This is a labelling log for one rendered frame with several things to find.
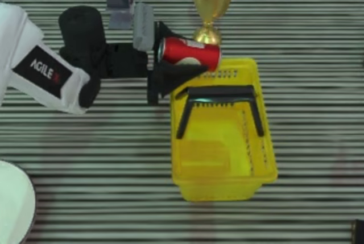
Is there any red soda can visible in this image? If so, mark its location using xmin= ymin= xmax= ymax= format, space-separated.
xmin=157 ymin=36 xmax=222 ymax=72

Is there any black object at edge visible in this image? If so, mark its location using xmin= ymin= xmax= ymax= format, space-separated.
xmin=350 ymin=219 xmax=364 ymax=244

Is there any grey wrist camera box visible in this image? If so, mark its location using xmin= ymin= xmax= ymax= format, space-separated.
xmin=133 ymin=2 xmax=155 ymax=52

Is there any yellow plastic basket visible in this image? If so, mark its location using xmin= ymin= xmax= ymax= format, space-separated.
xmin=169 ymin=57 xmax=279 ymax=204

